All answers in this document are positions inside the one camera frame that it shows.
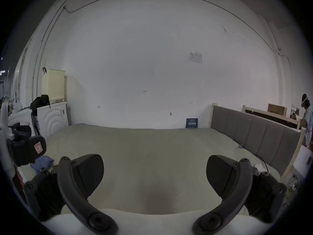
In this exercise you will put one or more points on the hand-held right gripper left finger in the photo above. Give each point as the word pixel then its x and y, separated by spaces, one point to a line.
pixel 73 194

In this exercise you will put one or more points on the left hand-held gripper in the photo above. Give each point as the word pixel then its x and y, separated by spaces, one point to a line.
pixel 4 131

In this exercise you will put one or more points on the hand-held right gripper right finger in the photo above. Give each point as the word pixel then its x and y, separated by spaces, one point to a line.
pixel 238 192

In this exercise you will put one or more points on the white washing machine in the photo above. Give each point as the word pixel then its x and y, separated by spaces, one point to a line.
pixel 52 119
pixel 20 117

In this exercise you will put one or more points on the blue cloth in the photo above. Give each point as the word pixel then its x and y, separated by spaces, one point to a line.
pixel 42 162

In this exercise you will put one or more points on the black bag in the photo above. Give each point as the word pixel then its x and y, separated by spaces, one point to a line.
pixel 40 101

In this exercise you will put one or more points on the cream laundry basket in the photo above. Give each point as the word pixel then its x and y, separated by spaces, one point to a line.
pixel 53 86

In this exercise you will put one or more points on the grey padded headboard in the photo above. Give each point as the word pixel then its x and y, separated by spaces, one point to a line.
pixel 251 131

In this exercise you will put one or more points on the bed with pale green sheet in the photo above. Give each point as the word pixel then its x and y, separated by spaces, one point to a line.
pixel 151 153

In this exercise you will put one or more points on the brown carton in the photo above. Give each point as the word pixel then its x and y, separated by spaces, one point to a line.
pixel 276 109

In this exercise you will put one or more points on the wooden bed frame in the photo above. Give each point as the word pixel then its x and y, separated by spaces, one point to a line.
pixel 269 114

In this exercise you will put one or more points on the paper notice on wall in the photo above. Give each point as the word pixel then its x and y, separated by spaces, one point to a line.
pixel 195 57

